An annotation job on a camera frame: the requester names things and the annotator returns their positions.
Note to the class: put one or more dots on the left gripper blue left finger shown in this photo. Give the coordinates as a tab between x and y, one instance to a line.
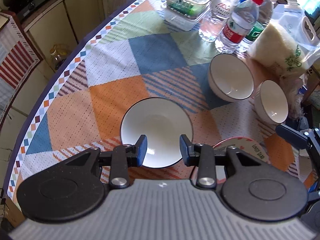
123	157

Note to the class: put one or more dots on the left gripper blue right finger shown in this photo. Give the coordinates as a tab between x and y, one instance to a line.
201	156

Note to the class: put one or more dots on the pink rabbit plate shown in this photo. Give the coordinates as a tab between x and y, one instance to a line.
248	145

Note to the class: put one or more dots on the white bowl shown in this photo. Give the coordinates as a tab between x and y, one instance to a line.
163	121
230	78
270	103

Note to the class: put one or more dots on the crumpled clear plastic bag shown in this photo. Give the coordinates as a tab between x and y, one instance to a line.
291	87

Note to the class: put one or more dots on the patchwork tablecloth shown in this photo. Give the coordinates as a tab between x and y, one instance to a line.
135	55

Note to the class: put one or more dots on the clear rice bag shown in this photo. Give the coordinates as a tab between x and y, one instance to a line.
288	46

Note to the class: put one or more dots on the oil jug on floor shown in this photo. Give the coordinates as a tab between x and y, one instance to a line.
58	54

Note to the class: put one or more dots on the green label water bottle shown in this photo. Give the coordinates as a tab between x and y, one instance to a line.
265	15

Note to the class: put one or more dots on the red label water bottle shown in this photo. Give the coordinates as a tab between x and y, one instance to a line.
241	21

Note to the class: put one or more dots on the striped counter cover cloth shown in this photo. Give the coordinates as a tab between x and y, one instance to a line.
18	59

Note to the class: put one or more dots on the clear plastic basket box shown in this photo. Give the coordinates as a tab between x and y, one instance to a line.
185	14

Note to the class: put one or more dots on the clear white label bottle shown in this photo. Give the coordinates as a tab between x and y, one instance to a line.
215	19

